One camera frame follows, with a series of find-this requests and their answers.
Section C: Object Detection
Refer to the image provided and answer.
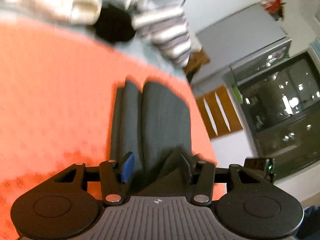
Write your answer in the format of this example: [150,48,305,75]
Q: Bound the dark grey trousers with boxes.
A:
[111,80,191,193]

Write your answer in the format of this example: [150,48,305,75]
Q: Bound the near wooden chair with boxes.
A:
[196,86,243,139]

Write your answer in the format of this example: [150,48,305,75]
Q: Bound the wooden chair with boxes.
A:
[196,86,243,139]
[183,49,210,75]

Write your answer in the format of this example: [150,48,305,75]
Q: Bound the orange patterned mat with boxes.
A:
[1,19,216,239]

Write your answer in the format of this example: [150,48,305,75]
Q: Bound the far wooden chair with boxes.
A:
[183,49,210,75]

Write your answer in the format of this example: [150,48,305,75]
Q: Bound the silver refrigerator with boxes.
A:
[191,3,292,86]

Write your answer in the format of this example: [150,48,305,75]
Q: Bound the striped folded sweater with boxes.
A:
[131,6,191,68]

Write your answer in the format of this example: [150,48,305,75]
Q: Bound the black rolled garment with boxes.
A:
[94,5,136,43]

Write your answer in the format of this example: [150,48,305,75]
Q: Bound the white quilted garment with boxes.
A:
[0,0,103,26]

